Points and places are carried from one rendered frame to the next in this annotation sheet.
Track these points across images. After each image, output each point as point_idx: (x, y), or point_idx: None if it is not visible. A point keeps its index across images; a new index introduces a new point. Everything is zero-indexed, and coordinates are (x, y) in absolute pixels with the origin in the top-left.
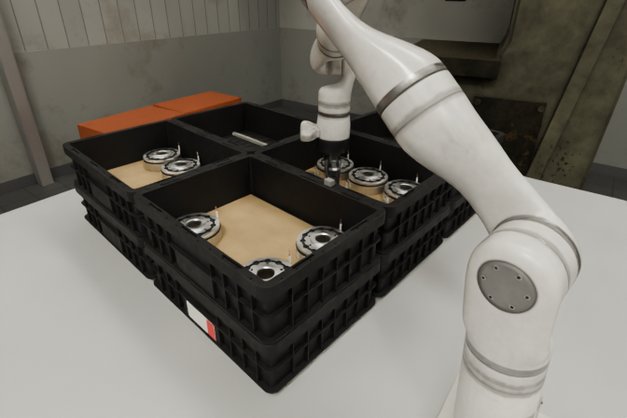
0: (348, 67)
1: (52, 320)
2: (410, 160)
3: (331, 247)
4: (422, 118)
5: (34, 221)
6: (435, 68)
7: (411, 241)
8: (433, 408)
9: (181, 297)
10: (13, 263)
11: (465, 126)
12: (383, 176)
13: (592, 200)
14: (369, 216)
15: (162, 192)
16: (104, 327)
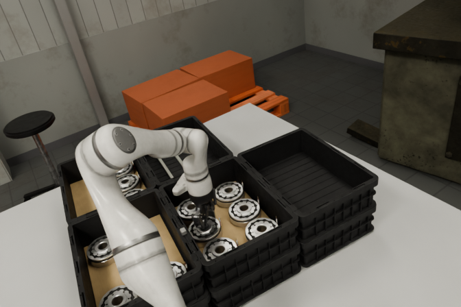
0: (192, 153)
1: (36, 288)
2: (273, 203)
3: (142, 299)
4: (121, 274)
5: (51, 205)
6: (129, 244)
7: (245, 279)
8: None
9: None
10: (31, 239)
11: (140, 285)
12: (254, 212)
13: None
14: (184, 273)
15: (87, 222)
16: (57, 299)
